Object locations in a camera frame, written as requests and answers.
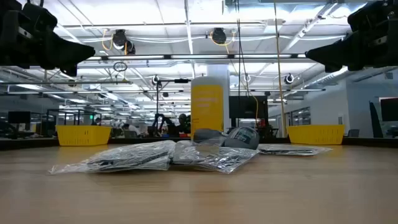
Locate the black hanging cable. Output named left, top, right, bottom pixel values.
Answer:
left=235, top=0, right=251, bottom=96

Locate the yellow and white bottle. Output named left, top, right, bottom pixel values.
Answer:
left=190, top=76, right=225, bottom=140

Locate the person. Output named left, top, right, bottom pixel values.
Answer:
left=122, top=123, right=141, bottom=138
left=176, top=113, right=192, bottom=135

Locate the yellow plastic basket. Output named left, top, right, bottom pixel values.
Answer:
left=287, top=124, right=346, bottom=146
left=55, top=124, right=112, bottom=147

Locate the clear bag with black items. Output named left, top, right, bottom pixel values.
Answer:
left=170, top=140, right=261, bottom=174
left=49, top=139, right=175, bottom=175
left=257, top=143, right=333, bottom=157

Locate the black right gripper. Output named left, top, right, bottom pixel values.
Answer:
left=305, top=0, right=398, bottom=73

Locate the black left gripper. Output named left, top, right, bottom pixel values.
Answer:
left=0, top=0, right=96, bottom=77

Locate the black monitor screen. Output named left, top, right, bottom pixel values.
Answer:
left=229, top=95, right=269, bottom=119
left=379, top=96, right=398, bottom=123
left=7, top=111, right=32, bottom=124

